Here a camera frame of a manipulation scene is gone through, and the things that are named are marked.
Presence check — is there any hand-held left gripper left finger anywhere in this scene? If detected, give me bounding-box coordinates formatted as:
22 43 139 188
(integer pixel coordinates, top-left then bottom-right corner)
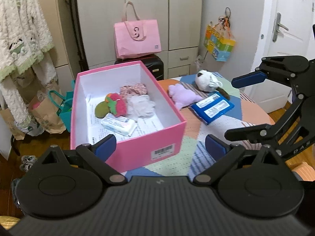
37 134 128 185

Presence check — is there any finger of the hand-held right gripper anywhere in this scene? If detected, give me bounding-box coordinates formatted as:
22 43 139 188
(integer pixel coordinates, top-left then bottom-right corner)
225 124 280 146
231 55 310 88

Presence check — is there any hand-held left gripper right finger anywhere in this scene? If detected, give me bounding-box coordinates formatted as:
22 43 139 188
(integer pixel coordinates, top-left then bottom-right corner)
193 135 286 184

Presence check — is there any white tissue pack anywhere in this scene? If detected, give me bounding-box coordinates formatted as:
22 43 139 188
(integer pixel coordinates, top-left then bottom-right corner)
101 115 137 136

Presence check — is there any blue tissue pack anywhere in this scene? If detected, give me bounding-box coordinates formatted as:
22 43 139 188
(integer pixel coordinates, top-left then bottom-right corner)
191 92 235 124

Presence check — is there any olive green soft toy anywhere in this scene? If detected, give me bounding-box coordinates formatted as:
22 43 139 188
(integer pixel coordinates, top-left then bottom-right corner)
95 101 110 118

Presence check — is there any red strawberry plush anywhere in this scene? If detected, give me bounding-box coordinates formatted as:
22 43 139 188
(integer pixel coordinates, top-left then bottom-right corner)
106 96 128 116

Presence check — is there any white plush dog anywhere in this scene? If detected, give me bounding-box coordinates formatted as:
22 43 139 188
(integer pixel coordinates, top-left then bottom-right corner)
195 70 230 100

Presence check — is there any pink cardboard box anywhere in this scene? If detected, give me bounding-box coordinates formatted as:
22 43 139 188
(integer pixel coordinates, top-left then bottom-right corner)
70 61 187 173

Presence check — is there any white mesh bath sponge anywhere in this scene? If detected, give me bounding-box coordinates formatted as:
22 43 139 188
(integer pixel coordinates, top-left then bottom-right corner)
127 95 156 117

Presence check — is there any purple plush toy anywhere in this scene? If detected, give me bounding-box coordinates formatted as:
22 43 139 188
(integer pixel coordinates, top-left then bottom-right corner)
168 83 203 110

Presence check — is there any pink floral scrunchie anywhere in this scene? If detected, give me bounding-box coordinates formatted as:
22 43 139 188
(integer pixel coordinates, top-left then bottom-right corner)
120 84 147 96

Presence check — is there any colourful paper gift bag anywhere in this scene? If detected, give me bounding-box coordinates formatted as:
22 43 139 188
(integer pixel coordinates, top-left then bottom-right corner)
203 16 236 62

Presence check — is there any person's peach clothing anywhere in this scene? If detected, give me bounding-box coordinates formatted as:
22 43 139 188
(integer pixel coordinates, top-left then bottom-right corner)
293 163 315 182

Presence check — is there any printed paper sheet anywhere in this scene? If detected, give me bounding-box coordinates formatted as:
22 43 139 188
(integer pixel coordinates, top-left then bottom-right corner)
86 95 164 143

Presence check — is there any teal paper gift bag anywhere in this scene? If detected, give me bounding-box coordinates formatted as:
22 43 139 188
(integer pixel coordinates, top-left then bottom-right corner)
48 90 74 133

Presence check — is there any pale grey refrigerator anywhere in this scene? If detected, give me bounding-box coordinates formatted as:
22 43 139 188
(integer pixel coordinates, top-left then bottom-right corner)
200 0 267 75

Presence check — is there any brown paper bag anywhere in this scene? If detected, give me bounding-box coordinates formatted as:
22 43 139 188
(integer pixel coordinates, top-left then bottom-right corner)
28 81 67 134
0 103 25 140

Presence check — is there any grey patterned slipper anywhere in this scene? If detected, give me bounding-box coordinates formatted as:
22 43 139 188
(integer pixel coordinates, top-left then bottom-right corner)
20 155 37 172

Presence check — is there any white door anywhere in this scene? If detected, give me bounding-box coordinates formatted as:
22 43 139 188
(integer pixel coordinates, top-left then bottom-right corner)
251 0 315 109

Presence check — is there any black suitcase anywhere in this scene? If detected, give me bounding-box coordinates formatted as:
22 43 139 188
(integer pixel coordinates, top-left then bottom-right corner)
114 54 164 81

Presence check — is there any pink tote bag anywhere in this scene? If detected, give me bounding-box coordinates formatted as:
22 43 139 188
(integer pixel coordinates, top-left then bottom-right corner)
114 1 161 59

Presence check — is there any yellow quilted cloth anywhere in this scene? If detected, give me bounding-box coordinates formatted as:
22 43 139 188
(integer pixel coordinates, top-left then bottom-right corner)
0 215 21 230

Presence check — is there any tall beige cabinet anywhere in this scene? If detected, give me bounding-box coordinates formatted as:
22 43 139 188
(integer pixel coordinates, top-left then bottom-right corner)
33 0 79 79

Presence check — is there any beige three-door wardrobe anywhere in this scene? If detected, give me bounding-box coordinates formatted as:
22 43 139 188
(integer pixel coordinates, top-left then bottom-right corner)
75 0 203 79

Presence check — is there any cream fleece robe green trim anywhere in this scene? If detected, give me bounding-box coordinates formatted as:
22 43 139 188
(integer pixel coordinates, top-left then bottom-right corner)
0 0 57 133

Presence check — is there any silver door handle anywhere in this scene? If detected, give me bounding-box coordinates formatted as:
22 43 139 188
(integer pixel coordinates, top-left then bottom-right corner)
273 12 289 42

